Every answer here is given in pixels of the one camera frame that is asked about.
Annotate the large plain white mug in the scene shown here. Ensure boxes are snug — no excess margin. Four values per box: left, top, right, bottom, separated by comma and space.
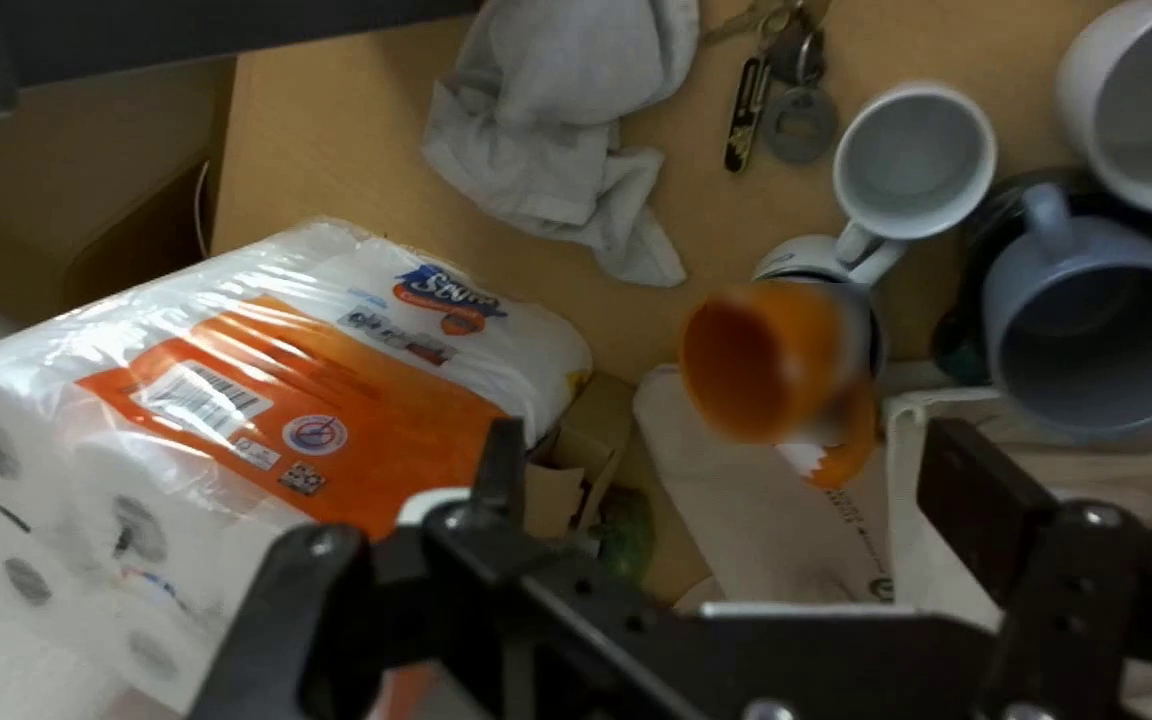
1051, 0, 1152, 219

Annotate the grey storage bin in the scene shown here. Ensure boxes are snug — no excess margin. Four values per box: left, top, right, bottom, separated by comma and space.
0, 0, 481, 95

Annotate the green bottle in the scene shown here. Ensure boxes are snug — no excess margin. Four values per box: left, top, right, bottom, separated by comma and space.
591, 485, 662, 591

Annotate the small white mug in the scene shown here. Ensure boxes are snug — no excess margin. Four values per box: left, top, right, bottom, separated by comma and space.
830, 81, 1006, 290

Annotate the orange toilet paper pack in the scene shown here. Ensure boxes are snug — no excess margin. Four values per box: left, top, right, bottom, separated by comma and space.
0, 215, 598, 715

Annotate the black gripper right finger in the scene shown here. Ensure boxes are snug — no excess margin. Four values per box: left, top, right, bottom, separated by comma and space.
917, 414, 1060, 630

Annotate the bunch of keys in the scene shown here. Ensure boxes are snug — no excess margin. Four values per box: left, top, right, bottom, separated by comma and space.
719, 0, 843, 177

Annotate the orange mug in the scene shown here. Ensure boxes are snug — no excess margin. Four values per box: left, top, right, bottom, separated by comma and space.
677, 275, 883, 494

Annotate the grey-blue mug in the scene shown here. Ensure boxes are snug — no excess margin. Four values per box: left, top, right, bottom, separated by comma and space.
979, 177, 1152, 438

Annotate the white mug with blue band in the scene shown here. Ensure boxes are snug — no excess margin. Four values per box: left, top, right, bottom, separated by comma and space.
748, 230, 895, 384

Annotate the cream canvas tote bag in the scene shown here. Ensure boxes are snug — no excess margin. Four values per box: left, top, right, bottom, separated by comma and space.
632, 355, 1152, 720

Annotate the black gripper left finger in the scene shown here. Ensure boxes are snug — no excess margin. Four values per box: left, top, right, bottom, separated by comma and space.
467, 414, 527, 520

